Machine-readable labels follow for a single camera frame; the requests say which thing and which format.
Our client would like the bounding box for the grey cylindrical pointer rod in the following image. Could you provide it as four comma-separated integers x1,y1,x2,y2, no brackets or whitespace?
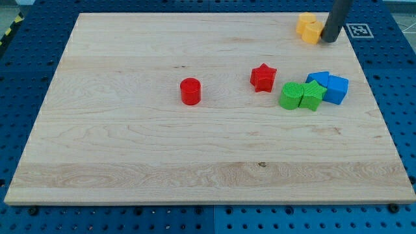
321,0,354,43

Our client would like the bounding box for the yellow block rear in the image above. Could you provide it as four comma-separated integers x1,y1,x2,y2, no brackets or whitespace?
296,12,317,34

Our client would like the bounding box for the white fiducial marker tag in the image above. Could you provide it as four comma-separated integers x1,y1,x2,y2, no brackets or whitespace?
346,23,374,38

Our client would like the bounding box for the red star block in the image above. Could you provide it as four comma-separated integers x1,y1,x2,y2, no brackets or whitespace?
250,63,278,92

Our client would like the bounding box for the yellow black hazard tape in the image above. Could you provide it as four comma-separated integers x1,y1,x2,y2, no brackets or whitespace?
1,12,25,49

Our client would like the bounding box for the light wooden board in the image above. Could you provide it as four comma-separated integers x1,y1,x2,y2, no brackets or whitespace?
5,13,415,205

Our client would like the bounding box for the blue cube block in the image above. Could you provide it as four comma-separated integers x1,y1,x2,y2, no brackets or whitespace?
323,75,349,105

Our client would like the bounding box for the yellow block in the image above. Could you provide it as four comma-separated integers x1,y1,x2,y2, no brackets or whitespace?
301,21,324,44
296,12,317,34

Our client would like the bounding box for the green star block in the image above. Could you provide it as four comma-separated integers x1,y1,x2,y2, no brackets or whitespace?
298,81,327,111

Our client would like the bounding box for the blue wedge block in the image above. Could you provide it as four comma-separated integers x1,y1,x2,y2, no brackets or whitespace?
305,71,330,88

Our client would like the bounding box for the yellow block front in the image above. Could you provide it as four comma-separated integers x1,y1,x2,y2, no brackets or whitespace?
301,21,324,44

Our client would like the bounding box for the red cylinder block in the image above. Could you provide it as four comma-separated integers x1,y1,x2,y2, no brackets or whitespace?
179,77,202,105

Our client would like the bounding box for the green cylinder block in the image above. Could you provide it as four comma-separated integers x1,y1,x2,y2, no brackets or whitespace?
279,82,304,110

